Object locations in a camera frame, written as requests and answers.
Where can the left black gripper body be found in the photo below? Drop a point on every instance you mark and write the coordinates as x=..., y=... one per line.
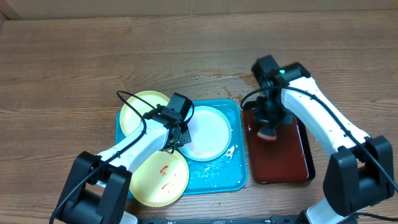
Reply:
x=183, y=139

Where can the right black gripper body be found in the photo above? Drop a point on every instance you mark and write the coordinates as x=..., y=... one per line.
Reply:
x=269, y=117

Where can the orange sponge with dark scourer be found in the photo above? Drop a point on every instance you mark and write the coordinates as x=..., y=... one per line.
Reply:
x=267, y=134

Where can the light blue plate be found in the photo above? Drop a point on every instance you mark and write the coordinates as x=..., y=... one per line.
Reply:
x=210, y=133

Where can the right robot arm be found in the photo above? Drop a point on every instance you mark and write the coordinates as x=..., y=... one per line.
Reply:
x=360, y=170

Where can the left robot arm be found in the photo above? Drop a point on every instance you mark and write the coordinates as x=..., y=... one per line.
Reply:
x=97, y=186

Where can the dark red rectangular tray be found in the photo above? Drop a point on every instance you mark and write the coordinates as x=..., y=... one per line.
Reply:
x=288, y=158

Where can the blue plastic tray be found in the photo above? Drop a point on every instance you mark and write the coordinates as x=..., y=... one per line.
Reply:
x=228, y=172

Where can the lower yellow plate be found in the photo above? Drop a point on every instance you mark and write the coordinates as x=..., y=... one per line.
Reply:
x=160, y=180

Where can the yellow plate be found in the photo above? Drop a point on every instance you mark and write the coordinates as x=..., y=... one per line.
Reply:
x=129, y=120
x=160, y=180

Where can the upper yellow plate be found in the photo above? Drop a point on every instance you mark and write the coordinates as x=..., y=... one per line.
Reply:
x=129, y=120

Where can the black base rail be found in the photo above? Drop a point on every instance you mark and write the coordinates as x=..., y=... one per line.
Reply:
x=276, y=219

